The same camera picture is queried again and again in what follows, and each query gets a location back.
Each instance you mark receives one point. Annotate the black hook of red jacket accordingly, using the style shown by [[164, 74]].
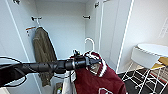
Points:
[[87, 17]]

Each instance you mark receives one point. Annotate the white wardrobe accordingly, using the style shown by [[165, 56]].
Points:
[[63, 26]]

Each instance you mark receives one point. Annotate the white hanger of red jacket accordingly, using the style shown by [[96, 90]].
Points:
[[94, 46]]

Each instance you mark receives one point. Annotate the red white varsity jacket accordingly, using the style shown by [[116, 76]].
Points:
[[93, 83]]

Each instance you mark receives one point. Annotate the white round table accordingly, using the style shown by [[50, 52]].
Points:
[[153, 49]]

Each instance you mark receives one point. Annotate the white hanger of olive jacket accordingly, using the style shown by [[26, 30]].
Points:
[[38, 24]]

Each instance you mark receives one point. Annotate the orange white label sticker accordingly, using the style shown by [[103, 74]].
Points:
[[30, 28]]

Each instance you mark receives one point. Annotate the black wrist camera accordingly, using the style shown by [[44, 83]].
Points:
[[76, 54]]

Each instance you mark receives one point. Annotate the black hook of olive jacket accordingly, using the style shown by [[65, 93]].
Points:
[[33, 18]]

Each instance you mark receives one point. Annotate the black door hinge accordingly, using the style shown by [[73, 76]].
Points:
[[16, 1], [96, 4]]

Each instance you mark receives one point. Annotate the brown storage basket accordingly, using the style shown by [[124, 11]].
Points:
[[57, 89]]

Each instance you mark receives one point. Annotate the olive green jacket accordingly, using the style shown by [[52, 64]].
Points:
[[43, 46]]

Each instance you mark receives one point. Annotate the yellow wooden chair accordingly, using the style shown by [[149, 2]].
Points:
[[163, 61]]

